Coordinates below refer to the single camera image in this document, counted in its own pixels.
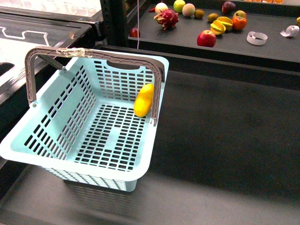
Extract brown kiwi right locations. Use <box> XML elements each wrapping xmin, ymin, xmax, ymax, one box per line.
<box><xmin>207</xmin><ymin>13</ymin><xmax>219</xmax><ymax>23</ymax></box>

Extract black metal rack post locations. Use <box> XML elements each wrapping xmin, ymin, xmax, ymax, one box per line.
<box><xmin>100</xmin><ymin>0</ymin><xmax>128</xmax><ymax>47</ymax></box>

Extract white hanging cable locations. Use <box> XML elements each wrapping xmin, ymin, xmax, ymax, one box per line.
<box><xmin>136</xmin><ymin>0</ymin><xmax>141</xmax><ymax>49</ymax></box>

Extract dark purple fruit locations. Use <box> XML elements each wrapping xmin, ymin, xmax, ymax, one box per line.
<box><xmin>221</xmin><ymin>1</ymin><xmax>236</xmax><ymax>14</ymax></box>

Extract yellow starfruit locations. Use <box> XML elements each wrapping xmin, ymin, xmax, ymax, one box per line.
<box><xmin>210</xmin><ymin>20</ymin><xmax>226</xmax><ymax>36</ymax></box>
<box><xmin>217</xmin><ymin>16</ymin><xmax>233</xmax><ymax>30</ymax></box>
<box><xmin>296</xmin><ymin>17</ymin><xmax>300</xmax><ymax>26</ymax></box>

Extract red green mango fruit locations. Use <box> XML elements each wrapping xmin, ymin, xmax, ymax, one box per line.
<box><xmin>233</xmin><ymin>10</ymin><xmax>247</xmax><ymax>18</ymax></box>

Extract orange persimmon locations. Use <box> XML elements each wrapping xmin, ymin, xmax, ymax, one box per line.
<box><xmin>232</xmin><ymin>16</ymin><xmax>247</xmax><ymax>30</ymax></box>

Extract pink dragon fruit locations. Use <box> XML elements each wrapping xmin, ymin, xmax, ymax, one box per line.
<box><xmin>153</xmin><ymin>9</ymin><xmax>179</xmax><ymax>30</ymax></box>

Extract clear tape ring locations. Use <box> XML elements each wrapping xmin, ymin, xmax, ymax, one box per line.
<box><xmin>247</xmin><ymin>31</ymin><xmax>269</xmax><ymax>46</ymax></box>

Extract white round fruit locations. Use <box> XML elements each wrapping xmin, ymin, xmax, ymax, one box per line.
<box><xmin>149</xmin><ymin>2</ymin><xmax>168</xmax><ymax>15</ymax></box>

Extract black display tray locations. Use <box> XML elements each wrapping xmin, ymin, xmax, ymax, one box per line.
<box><xmin>128</xmin><ymin>0</ymin><xmax>300</xmax><ymax>72</ymax></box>

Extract brown kiwi left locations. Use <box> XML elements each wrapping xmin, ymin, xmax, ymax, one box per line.
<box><xmin>194</xmin><ymin>9</ymin><xmax>205</xmax><ymax>19</ymax></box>

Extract small dark red plum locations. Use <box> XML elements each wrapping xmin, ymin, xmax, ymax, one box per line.
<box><xmin>129</xmin><ymin>27</ymin><xmax>141</xmax><ymax>38</ymax></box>

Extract yellow starfruit front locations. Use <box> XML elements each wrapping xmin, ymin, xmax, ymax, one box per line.
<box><xmin>210</xmin><ymin>20</ymin><xmax>226</xmax><ymax>36</ymax></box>

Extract brown kiwi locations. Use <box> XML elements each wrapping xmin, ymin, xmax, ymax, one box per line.
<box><xmin>194</xmin><ymin>9</ymin><xmax>205</xmax><ymax>19</ymax></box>
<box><xmin>207</xmin><ymin>13</ymin><xmax>219</xmax><ymax>23</ymax></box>

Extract yellow starfruit behind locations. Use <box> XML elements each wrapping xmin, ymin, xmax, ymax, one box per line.
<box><xmin>217</xmin><ymin>16</ymin><xmax>233</xmax><ymax>30</ymax></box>

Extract yellow mango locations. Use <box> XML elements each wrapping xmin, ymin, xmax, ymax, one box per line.
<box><xmin>134</xmin><ymin>83</ymin><xmax>154</xmax><ymax>117</ymax></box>

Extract yellow starfruit far right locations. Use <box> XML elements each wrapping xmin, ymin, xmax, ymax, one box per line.
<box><xmin>296</xmin><ymin>17</ymin><xmax>300</xmax><ymax>26</ymax></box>

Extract red apple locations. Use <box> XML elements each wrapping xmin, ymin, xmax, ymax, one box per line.
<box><xmin>197</xmin><ymin>30</ymin><xmax>217</xmax><ymax>47</ymax></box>

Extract green apple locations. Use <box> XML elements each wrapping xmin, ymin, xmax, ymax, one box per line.
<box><xmin>173</xmin><ymin>0</ymin><xmax>186</xmax><ymax>14</ymax></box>

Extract light blue plastic basket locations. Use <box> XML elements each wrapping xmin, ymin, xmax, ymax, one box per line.
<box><xmin>0</xmin><ymin>46</ymin><xmax>169</xmax><ymax>192</ymax></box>

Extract tan round melon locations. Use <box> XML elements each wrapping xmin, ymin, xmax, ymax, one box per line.
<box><xmin>182</xmin><ymin>3</ymin><xmax>195</xmax><ymax>17</ymax></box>

